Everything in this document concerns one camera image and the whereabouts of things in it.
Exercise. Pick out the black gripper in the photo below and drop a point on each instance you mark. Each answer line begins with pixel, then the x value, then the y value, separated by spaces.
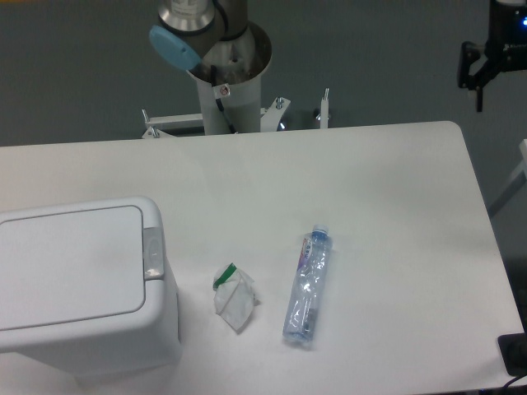
pixel 504 50

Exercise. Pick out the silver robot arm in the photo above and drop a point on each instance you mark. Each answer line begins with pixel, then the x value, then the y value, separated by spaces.
pixel 203 23

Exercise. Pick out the white plastic trash can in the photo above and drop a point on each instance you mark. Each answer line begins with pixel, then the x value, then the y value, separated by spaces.
pixel 146 338

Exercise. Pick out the white trash can lid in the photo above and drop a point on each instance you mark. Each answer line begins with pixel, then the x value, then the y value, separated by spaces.
pixel 71 266

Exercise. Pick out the black device at table edge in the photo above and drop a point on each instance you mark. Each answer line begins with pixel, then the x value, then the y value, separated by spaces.
pixel 513 353

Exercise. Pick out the clear plastic water bottle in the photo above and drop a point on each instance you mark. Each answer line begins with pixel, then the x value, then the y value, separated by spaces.
pixel 308 286

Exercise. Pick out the crumpled white plastic bag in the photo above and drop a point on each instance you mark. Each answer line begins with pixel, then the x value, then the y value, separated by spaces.
pixel 235 296

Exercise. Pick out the grey lid push button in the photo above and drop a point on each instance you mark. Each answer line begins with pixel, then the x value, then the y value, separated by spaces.
pixel 154 253

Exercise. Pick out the white frame at right edge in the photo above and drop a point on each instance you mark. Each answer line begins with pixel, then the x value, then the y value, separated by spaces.
pixel 515 181

